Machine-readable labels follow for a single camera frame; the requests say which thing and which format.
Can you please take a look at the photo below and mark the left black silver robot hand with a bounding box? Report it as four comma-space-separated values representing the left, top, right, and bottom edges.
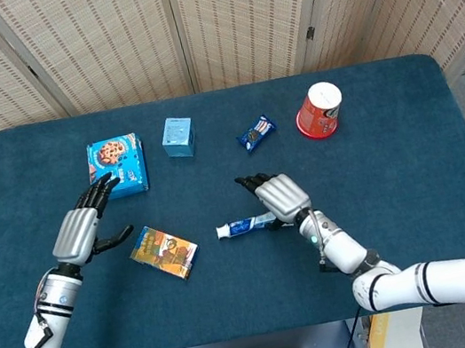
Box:
39, 170, 139, 272

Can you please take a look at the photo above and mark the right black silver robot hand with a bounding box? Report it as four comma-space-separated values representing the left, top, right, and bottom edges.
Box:
233, 164, 317, 237

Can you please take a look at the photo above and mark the blue white toothpaste tube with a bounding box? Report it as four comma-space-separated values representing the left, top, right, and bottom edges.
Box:
225, 207, 296, 240

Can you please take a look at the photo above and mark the dark blue sandwich cookie packet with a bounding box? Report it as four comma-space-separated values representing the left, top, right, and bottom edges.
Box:
232, 113, 282, 157

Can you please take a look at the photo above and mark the red instant noodle cup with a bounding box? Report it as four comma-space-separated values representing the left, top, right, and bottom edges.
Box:
288, 78, 350, 144

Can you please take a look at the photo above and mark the blue chocolate cookie box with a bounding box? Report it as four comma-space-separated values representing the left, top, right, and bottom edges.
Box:
81, 130, 152, 205

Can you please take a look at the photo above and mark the yellow orange picture box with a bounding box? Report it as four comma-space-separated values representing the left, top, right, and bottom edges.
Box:
124, 217, 205, 290

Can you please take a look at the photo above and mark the blue felt table cover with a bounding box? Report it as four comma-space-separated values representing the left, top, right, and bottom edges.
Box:
0, 45, 465, 348

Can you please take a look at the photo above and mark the small light blue box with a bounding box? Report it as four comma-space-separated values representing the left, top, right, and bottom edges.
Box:
157, 114, 200, 162

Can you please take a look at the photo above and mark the yellow cardboard box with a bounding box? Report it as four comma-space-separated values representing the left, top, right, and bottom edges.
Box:
361, 305, 430, 348

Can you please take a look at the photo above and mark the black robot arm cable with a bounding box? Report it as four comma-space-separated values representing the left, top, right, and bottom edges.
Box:
337, 304, 368, 348

